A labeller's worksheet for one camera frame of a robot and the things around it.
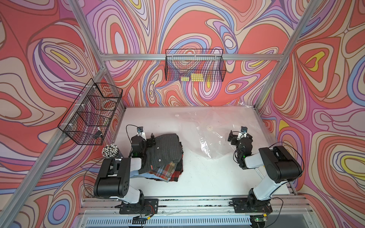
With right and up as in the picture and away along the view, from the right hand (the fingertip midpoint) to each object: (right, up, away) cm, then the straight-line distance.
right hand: (238, 134), depth 94 cm
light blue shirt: (-64, -20, -18) cm, 69 cm away
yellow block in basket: (-30, +38, -4) cm, 48 cm away
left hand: (-62, 0, -2) cm, 62 cm away
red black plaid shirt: (-40, -21, -12) cm, 47 cm away
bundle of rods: (-76, -7, -20) cm, 79 cm away
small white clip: (-42, +14, +9) cm, 45 cm away
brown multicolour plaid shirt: (-48, -19, -17) cm, 54 cm away
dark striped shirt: (-47, -7, -14) cm, 49 cm away
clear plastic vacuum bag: (-18, +4, +10) cm, 21 cm away
